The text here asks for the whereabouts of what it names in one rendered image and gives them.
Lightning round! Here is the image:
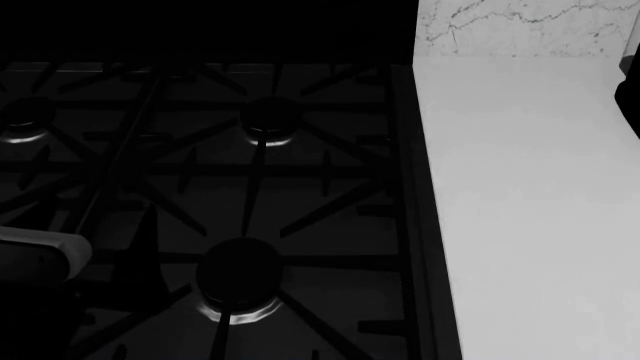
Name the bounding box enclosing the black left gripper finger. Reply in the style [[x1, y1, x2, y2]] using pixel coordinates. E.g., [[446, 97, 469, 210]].
[[110, 207, 172, 306]]

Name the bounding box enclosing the large round black burner cap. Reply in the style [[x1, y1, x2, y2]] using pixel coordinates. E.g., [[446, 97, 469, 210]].
[[194, 237, 285, 326]]

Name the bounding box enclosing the black cast iron stove grate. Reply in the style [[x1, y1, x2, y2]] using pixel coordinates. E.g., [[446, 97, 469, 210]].
[[74, 63, 419, 360], [0, 63, 161, 241]]

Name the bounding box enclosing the small round black burner cap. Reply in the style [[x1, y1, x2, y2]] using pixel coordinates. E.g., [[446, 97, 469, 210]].
[[239, 96, 303, 147], [0, 95, 57, 144]]

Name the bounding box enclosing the black gas stove cooktop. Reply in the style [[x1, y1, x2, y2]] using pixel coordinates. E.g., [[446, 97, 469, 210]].
[[0, 61, 464, 360]]

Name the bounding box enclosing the black rounded object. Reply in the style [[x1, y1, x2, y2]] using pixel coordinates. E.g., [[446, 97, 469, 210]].
[[613, 51, 640, 141]]

